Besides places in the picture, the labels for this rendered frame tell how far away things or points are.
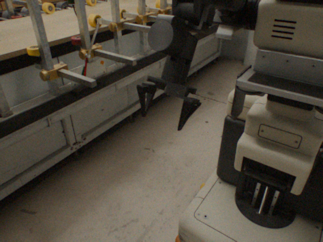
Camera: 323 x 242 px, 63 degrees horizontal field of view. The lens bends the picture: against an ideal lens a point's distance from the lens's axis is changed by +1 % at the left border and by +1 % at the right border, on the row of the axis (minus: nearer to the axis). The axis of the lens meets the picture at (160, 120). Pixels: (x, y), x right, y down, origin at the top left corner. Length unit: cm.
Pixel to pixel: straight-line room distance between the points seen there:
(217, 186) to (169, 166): 58
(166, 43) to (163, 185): 140
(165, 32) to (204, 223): 97
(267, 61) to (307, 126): 23
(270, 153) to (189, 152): 124
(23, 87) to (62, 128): 43
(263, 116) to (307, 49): 23
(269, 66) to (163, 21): 36
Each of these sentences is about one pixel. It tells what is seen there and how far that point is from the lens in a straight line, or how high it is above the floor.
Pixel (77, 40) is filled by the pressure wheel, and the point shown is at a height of 90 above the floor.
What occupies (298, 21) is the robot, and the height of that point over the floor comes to 118.
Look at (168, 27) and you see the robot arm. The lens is 51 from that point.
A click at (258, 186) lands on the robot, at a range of 130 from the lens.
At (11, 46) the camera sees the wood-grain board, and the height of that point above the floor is 90.
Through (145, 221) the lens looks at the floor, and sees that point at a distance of 163.
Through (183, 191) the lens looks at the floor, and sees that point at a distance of 177.
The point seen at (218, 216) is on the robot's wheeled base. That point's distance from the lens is 133.
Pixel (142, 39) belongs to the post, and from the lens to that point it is 189.
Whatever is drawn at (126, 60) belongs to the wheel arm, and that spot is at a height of 85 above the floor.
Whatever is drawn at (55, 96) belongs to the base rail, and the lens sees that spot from 144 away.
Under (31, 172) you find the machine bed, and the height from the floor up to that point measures 16.
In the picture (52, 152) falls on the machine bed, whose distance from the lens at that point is 192.
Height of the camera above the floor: 132
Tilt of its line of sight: 33 degrees down
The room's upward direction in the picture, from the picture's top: straight up
